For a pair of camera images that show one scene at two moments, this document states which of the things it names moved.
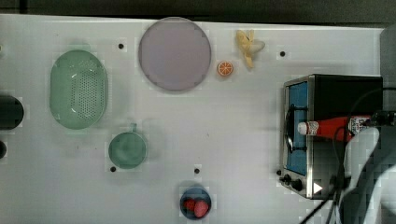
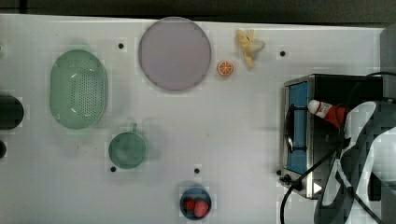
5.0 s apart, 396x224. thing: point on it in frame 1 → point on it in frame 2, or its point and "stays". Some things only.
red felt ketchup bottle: x=336 y=130 → x=327 y=111
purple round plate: x=175 y=53 stays
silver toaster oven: x=314 y=165 stays
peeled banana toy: x=245 y=42 stays
